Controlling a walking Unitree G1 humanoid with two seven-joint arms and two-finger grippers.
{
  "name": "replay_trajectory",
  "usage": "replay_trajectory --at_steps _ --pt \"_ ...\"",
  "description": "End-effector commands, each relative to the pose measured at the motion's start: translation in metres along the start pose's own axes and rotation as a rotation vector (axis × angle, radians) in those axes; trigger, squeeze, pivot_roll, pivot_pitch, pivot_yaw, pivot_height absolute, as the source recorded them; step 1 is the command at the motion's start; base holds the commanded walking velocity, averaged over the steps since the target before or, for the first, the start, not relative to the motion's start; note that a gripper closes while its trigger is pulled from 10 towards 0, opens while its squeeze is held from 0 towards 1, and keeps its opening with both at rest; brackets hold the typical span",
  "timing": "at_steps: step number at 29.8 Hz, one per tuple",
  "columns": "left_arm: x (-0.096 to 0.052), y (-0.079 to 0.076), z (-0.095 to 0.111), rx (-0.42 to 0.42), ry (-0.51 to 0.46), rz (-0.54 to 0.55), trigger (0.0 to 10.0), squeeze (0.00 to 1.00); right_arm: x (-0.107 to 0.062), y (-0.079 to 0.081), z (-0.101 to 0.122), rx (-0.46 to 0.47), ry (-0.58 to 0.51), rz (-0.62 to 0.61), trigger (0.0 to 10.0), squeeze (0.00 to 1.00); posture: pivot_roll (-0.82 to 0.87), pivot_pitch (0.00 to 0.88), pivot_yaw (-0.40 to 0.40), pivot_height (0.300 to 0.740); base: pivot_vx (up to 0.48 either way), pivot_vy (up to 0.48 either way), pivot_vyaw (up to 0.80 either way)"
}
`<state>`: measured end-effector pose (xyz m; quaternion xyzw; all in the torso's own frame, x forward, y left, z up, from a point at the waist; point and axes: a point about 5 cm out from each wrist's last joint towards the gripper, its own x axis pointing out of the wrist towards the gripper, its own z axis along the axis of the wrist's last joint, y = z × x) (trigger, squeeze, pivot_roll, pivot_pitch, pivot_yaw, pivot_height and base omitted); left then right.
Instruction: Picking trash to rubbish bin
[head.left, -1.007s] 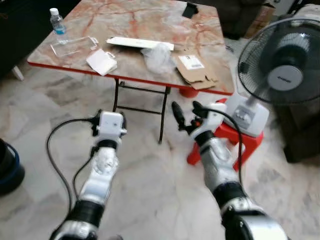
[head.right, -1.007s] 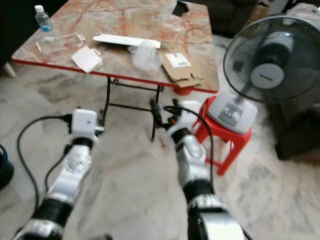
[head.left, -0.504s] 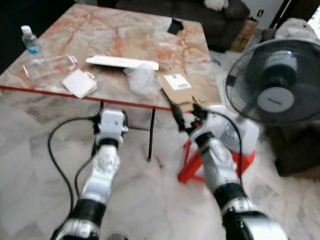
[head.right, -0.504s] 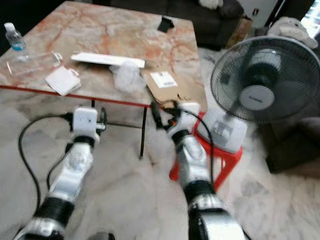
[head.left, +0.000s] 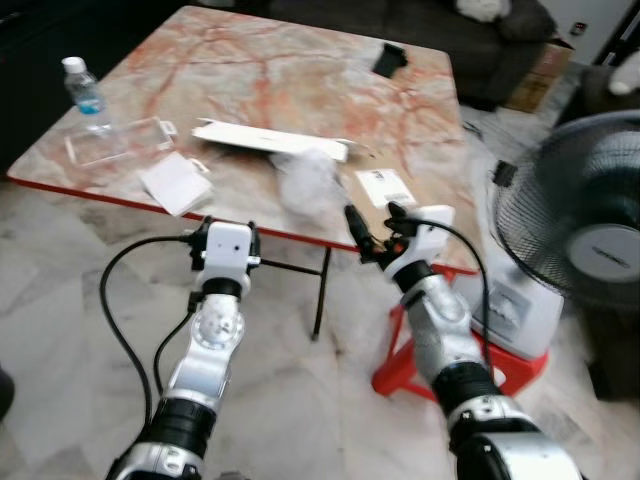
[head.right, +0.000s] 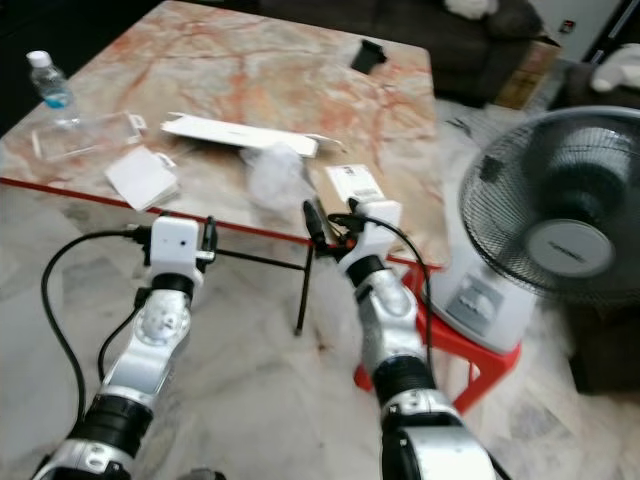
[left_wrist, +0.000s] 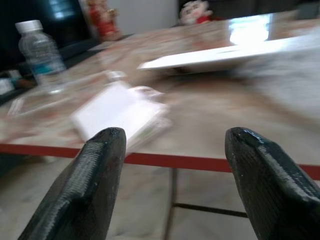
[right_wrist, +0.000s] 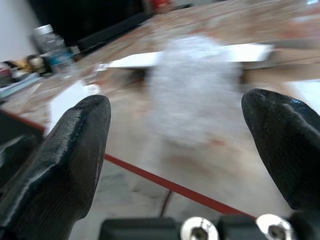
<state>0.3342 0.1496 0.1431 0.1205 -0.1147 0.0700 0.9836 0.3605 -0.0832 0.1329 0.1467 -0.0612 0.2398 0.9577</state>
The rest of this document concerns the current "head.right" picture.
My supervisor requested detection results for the clear bubble wrap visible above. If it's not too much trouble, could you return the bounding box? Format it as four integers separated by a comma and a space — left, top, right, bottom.
245, 143, 312, 211

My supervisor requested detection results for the brown parcel with white label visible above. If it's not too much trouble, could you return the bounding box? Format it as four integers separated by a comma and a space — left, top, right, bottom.
315, 160, 407, 233

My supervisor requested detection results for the black metal table leg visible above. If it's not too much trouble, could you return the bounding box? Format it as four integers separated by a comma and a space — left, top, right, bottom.
215, 240, 317, 337

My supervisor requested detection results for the long flat white box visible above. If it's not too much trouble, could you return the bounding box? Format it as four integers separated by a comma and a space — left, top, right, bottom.
160, 113, 319, 159

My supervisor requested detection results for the white grey appliance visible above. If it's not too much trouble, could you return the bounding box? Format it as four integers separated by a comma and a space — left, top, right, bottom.
425, 245, 539, 354

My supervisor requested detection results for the small black object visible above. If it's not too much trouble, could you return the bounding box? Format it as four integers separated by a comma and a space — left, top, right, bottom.
350, 38, 389, 74

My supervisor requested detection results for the clear plastic container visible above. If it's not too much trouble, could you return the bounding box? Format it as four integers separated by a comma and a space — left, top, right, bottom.
32, 112, 148, 162

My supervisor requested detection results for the dark grey sofa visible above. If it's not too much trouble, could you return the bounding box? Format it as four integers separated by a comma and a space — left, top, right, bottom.
258, 0, 548, 103

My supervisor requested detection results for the red plastic stool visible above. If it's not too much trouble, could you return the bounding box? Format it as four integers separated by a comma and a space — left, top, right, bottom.
353, 258, 523, 414

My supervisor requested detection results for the black electric fan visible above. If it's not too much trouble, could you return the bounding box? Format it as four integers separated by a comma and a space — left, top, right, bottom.
458, 105, 640, 307

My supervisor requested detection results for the brown cardboard box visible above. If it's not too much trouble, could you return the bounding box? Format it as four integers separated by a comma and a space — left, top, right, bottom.
495, 40, 561, 110

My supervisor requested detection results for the clear water bottle blue label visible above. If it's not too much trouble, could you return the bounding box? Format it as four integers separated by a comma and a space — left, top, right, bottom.
27, 50, 77, 127

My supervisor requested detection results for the white plush item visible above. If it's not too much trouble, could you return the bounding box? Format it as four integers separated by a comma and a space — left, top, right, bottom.
445, 0, 499, 21

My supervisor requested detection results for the dark armchair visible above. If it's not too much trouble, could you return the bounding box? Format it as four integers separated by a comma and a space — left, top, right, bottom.
560, 60, 640, 141

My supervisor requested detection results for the black low furniture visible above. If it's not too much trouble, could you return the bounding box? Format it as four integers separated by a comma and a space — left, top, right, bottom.
0, 0, 161, 136

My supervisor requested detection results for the dark brown box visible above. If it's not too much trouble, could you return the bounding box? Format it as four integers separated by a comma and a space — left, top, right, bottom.
568, 298, 640, 394

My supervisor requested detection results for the white crumpled cloth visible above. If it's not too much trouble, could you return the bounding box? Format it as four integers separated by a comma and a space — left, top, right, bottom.
590, 43, 640, 96

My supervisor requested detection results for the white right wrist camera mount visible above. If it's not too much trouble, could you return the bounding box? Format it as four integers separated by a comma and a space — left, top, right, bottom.
350, 198, 404, 263

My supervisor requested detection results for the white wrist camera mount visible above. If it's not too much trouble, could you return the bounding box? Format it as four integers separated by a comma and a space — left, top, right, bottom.
149, 214, 206, 286
350, 198, 404, 263

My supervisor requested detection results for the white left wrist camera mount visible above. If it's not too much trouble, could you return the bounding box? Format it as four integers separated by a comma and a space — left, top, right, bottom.
149, 214, 206, 286

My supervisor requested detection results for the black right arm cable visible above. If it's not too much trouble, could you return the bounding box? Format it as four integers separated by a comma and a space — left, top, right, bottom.
360, 210, 436, 351

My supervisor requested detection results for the short black arm cable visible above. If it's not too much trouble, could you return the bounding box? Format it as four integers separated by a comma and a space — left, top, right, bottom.
97, 305, 143, 383

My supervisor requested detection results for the long black arm cable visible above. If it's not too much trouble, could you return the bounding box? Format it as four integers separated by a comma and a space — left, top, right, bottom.
41, 228, 146, 421

